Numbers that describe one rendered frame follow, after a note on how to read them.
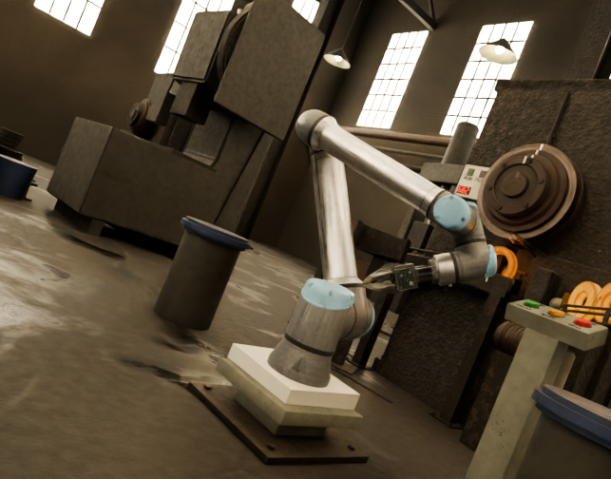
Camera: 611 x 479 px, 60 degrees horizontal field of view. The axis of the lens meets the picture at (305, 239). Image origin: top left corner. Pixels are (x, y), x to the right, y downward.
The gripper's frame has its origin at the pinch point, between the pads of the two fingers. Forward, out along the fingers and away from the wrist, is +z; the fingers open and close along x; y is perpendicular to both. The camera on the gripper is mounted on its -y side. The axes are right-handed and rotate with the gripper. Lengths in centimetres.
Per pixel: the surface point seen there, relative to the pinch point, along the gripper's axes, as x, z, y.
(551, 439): 36, -31, 42
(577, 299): 24, -78, -51
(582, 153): -35, -111, -97
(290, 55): -184, 21, -290
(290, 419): 28.6, 25.7, 24.4
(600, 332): 23, -57, 12
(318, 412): 30.3, 19.2, 16.8
